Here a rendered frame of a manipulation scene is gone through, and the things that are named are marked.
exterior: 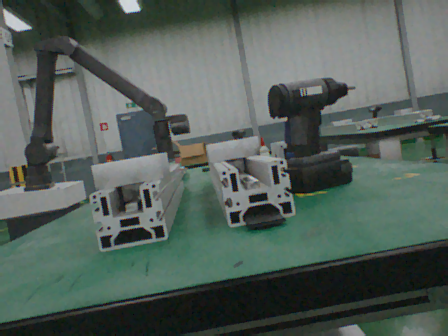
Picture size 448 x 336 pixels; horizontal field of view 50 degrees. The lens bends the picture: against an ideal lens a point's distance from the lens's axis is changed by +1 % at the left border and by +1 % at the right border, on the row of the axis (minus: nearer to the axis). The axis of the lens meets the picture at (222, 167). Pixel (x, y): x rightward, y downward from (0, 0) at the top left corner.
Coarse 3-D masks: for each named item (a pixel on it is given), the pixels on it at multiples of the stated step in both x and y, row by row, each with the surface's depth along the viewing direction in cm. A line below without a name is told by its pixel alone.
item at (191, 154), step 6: (198, 144) 370; (204, 144) 389; (210, 144) 379; (180, 150) 369; (186, 150) 368; (192, 150) 368; (198, 150) 368; (204, 150) 371; (186, 156) 367; (192, 156) 371; (198, 156) 371; (204, 156) 371; (360, 156) 555; (366, 156) 543; (372, 156) 531; (378, 156) 515; (186, 162) 371; (192, 162) 371; (198, 162) 371
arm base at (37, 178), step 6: (30, 168) 168; (36, 168) 168; (42, 168) 169; (30, 174) 168; (36, 174) 168; (42, 174) 169; (48, 174) 171; (30, 180) 168; (36, 180) 167; (42, 180) 168; (48, 180) 170; (30, 186) 167; (36, 186) 166; (42, 186) 166; (48, 186) 167
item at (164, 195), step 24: (96, 192) 70; (120, 192) 79; (144, 192) 71; (168, 192) 85; (96, 216) 69; (120, 216) 69; (144, 216) 69; (168, 216) 76; (120, 240) 73; (144, 240) 69
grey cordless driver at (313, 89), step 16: (304, 80) 95; (320, 80) 95; (272, 96) 93; (288, 96) 92; (304, 96) 92; (320, 96) 94; (336, 96) 96; (288, 112) 94; (304, 112) 94; (320, 112) 97; (304, 128) 94; (304, 144) 94; (288, 160) 97; (304, 160) 92; (320, 160) 94; (336, 160) 95; (304, 176) 91; (320, 176) 93; (336, 176) 94; (304, 192) 92
